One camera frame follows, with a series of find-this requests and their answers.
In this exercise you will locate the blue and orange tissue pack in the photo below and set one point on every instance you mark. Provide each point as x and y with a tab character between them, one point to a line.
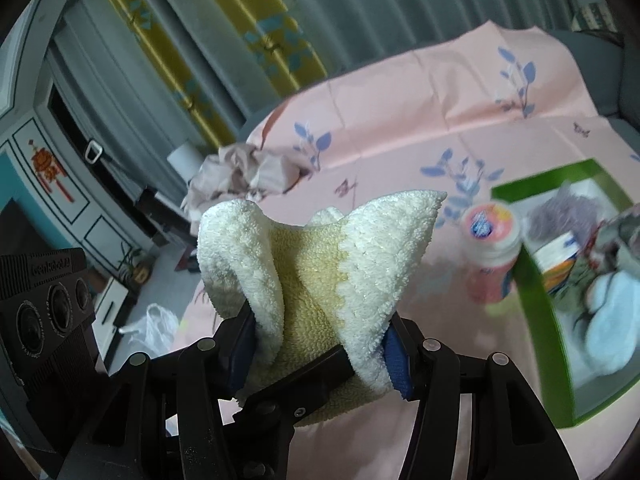
560	260

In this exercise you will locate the white paper roll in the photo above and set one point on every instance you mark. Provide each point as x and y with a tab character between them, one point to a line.
182	157

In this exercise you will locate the light blue plush toy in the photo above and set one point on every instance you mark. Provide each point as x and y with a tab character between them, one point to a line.
615	320

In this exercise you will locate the white plastic bag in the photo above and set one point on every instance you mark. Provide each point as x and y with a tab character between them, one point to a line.
155	325

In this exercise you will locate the green box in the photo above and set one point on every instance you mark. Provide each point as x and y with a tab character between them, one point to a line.
537	300

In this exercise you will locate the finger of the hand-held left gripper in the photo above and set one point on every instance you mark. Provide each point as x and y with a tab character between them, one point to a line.
310	385

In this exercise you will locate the crumpled beige cloth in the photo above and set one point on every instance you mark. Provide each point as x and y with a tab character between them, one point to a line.
240	165

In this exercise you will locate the yellow patterned curtain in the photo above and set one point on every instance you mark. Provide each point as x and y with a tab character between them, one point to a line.
165	50

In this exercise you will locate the potted plant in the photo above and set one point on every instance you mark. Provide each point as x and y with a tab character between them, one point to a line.
135	265

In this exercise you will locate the red knot decoration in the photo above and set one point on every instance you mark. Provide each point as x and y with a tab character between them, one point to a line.
45	165

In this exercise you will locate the cream and white towel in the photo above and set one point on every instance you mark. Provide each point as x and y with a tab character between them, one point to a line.
320	270

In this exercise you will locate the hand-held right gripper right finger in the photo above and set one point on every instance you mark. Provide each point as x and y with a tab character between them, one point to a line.
400	365

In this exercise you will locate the patterned pillow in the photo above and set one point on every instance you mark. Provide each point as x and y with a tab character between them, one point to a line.
597	17

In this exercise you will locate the purple mesh bath pouf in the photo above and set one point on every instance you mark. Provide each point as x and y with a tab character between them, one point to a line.
565	210

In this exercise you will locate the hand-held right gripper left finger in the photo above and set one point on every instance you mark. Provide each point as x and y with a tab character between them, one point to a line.
240	355

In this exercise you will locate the white low table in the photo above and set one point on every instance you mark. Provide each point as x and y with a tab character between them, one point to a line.
112	305

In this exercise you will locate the pink plastic bottle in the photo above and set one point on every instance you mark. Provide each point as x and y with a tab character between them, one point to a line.
492	270

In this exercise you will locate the green waffle cloth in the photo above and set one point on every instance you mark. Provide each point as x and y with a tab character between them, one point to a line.
620	240

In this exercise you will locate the grey sofa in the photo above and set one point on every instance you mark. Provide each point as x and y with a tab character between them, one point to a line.
600	75

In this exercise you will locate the grey cabinet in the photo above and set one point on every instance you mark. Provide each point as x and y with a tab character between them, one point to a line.
75	200

